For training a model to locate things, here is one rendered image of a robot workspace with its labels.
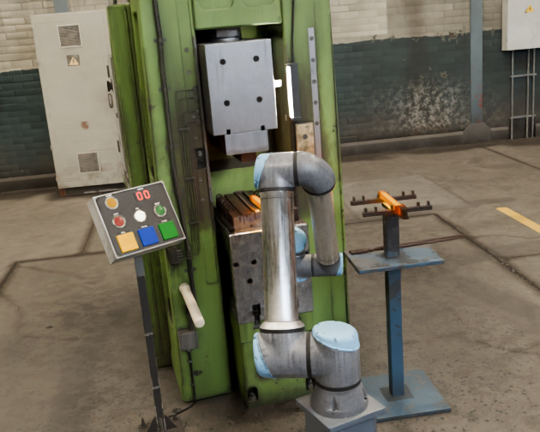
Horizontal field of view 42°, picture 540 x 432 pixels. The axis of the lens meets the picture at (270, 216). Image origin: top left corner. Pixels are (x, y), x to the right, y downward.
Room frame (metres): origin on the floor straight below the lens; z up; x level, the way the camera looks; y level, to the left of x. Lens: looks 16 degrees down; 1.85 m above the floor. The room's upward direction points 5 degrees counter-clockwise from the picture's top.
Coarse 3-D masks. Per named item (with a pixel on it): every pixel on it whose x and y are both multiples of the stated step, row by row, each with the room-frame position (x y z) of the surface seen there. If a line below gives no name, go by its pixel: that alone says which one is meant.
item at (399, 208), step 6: (378, 192) 3.27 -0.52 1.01; (384, 192) 3.24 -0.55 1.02; (384, 198) 3.16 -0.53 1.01; (390, 198) 3.12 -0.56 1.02; (390, 204) 3.06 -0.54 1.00; (396, 204) 3.01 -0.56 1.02; (396, 210) 2.96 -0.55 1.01; (402, 210) 2.91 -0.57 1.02; (408, 210) 2.88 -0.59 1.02; (402, 216) 2.91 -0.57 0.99
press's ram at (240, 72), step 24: (216, 48) 3.16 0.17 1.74; (240, 48) 3.19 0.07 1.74; (264, 48) 3.21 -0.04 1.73; (216, 72) 3.16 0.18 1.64; (240, 72) 3.18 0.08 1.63; (264, 72) 3.21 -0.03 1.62; (216, 96) 3.16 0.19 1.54; (240, 96) 3.18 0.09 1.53; (264, 96) 3.21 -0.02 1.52; (216, 120) 3.15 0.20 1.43; (240, 120) 3.18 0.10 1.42; (264, 120) 3.21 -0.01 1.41
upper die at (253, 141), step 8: (216, 136) 3.36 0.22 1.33; (224, 136) 3.17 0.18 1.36; (232, 136) 3.17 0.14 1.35; (240, 136) 3.18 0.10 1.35; (248, 136) 3.19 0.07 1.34; (256, 136) 3.19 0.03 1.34; (264, 136) 3.20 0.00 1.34; (216, 144) 3.39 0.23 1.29; (224, 144) 3.19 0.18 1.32; (232, 144) 3.17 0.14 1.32; (240, 144) 3.18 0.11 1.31; (248, 144) 3.18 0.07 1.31; (256, 144) 3.19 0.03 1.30; (264, 144) 3.20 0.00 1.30; (224, 152) 3.21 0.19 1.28; (232, 152) 3.17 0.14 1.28; (240, 152) 3.18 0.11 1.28; (248, 152) 3.18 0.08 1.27
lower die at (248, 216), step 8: (248, 192) 3.57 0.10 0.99; (232, 200) 3.44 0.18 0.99; (240, 200) 3.43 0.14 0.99; (224, 208) 3.35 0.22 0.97; (240, 208) 3.26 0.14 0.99; (248, 208) 3.25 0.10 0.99; (232, 216) 3.17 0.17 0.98; (240, 216) 3.17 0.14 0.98; (248, 216) 3.18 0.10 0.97; (256, 216) 3.19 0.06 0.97; (232, 224) 3.17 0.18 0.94; (240, 224) 3.17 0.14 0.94; (248, 224) 3.18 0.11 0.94; (256, 224) 3.19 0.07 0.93
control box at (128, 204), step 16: (128, 192) 2.94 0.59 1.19; (160, 192) 3.02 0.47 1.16; (96, 208) 2.84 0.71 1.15; (112, 208) 2.86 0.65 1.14; (128, 208) 2.90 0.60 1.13; (144, 208) 2.94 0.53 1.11; (96, 224) 2.85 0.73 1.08; (112, 224) 2.82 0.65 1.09; (128, 224) 2.86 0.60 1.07; (144, 224) 2.89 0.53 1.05; (176, 224) 2.97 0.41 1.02; (112, 240) 2.78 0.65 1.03; (160, 240) 2.89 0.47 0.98; (176, 240) 2.92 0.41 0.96; (112, 256) 2.77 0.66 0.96; (128, 256) 2.79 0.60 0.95
